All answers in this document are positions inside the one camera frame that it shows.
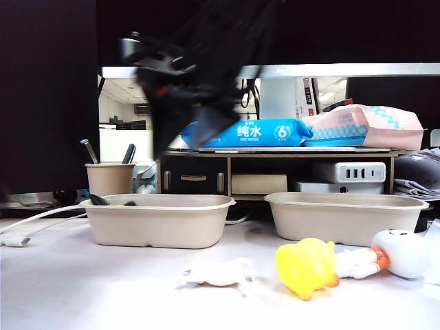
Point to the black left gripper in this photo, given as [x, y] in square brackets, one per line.
[185, 86]

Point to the beige paper pulp box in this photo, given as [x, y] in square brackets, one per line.
[154, 223]
[343, 220]

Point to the black doll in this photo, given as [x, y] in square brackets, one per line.
[99, 200]

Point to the white cat doll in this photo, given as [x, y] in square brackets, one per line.
[220, 273]

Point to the yellow duck doll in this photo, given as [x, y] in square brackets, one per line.
[306, 268]

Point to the white figure doll orange collar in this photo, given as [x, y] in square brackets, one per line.
[402, 254]

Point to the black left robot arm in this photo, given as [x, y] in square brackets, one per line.
[233, 27]

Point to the beige box in shelf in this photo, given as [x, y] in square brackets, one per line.
[258, 184]

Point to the black wooden desk shelf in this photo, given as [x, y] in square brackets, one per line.
[194, 168]

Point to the blue wet wipes pack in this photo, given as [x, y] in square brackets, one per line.
[261, 132]

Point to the white metal stand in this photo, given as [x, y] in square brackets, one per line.
[146, 189]

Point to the white cabinet with red labels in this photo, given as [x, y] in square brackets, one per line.
[278, 99]

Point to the beige paper cup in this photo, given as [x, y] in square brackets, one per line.
[110, 178]

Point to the metal tool with grey tip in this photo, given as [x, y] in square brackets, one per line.
[90, 151]

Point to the black monitor panel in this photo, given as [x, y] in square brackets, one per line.
[48, 103]

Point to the white multi-port charger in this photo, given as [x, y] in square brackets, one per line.
[350, 172]

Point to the silver monitor base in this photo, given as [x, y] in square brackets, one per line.
[34, 200]

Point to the large monitor with silver bezel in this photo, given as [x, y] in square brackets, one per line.
[343, 34]

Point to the pink tissue pack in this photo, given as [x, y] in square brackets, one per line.
[392, 127]

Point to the grey folded cloth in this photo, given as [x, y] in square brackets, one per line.
[417, 168]

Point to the black round object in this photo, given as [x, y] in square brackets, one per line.
[422, 220]

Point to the white paper sheet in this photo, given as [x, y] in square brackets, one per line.
[434, 261]

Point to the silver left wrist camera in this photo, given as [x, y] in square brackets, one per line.
[130, 46]

